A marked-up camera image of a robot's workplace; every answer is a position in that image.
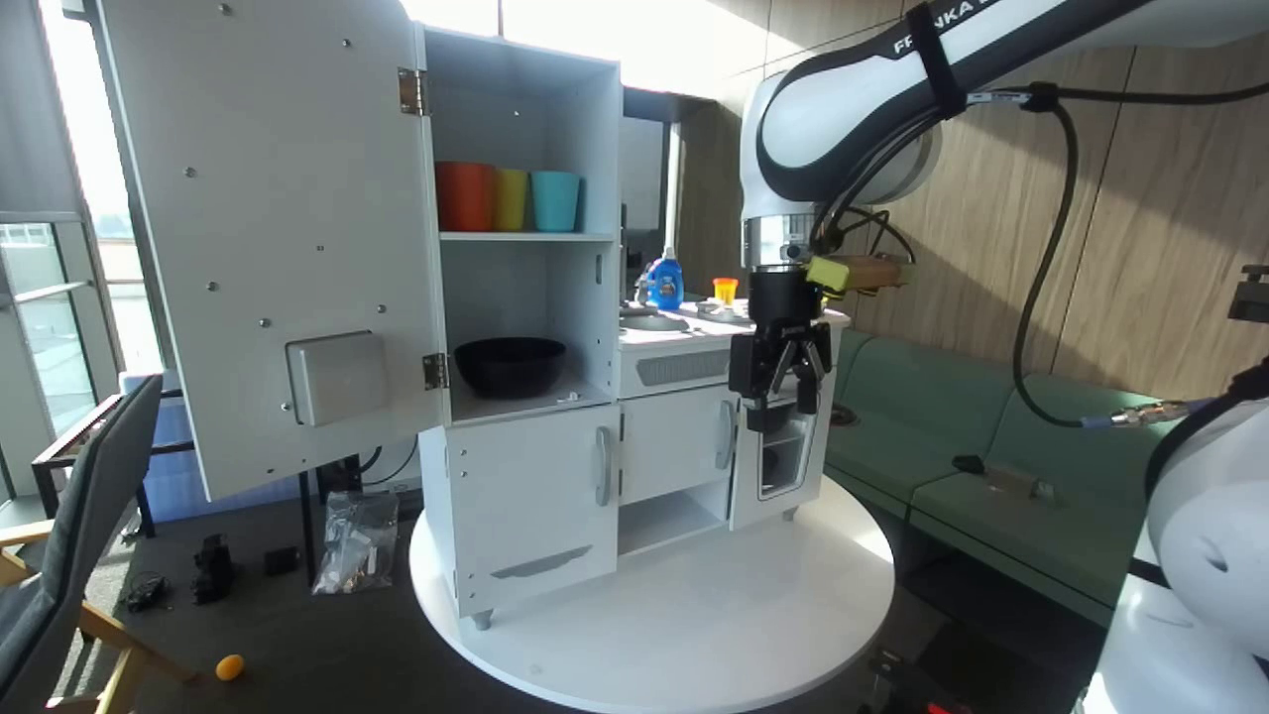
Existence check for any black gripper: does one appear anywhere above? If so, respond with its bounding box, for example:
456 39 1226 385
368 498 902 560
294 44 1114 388
727 266 842 418

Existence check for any white oven door with window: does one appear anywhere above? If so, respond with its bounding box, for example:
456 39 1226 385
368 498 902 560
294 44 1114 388
753 405 811 504

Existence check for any small white cabinet door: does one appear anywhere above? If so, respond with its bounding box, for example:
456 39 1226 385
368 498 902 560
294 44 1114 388
613 385 743 507

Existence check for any large white cabinet door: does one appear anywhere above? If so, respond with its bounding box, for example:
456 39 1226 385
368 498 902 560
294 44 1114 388
96 0 456 504

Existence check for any blue bottle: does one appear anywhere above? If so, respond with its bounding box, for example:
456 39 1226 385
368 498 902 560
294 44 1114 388
634 253 691 317

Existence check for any green sofa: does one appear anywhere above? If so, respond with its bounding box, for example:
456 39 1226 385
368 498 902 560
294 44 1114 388
824 331 1193 626

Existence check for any teal cup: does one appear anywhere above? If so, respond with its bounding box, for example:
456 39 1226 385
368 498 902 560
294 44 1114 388
527 167 587 240

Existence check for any white toy kitchen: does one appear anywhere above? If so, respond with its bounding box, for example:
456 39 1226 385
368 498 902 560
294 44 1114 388
391 26 854 631

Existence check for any yellow cup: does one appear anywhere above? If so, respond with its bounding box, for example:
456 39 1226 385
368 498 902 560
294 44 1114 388
490 167 534 235

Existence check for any orange cup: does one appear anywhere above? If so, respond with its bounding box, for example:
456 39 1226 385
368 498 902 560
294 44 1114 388
437 158 505 235

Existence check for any clear plastic bag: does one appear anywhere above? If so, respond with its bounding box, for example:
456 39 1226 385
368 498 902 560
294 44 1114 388
308 488 400 600

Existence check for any dark mounted device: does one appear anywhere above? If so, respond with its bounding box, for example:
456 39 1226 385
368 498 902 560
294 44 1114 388
1226 262 1269 325

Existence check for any yellow wrist mount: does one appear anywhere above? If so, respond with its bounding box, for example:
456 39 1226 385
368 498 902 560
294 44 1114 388
806 253 856 298

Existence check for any white cabinet door with handle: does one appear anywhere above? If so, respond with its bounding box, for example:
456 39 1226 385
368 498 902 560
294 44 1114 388
419 405 622 619

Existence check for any long black arm cable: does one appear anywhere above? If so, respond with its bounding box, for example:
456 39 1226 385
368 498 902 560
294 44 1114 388
962 75 1269 436

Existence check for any black base cable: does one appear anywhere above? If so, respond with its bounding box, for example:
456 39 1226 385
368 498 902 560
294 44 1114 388
1136 352 1269 499

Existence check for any grey chair with wooden frame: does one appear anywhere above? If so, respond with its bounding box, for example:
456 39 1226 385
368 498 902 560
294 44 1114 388
0 373 175 714

